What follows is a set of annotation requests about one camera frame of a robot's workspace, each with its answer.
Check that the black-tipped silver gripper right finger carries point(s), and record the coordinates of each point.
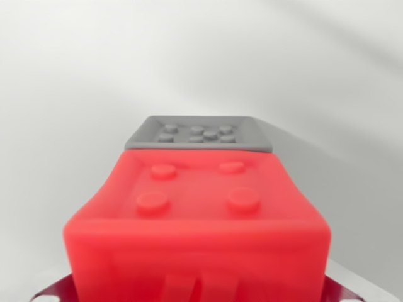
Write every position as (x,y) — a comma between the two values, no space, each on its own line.
(346,286)

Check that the black-tipped silver gripper left finger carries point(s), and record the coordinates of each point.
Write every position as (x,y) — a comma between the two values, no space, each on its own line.
(60,287)

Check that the red plastic cube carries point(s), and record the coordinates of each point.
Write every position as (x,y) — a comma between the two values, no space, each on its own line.
(195,239)

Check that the grey plastic cube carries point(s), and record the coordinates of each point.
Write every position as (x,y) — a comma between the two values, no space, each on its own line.
(145,138)

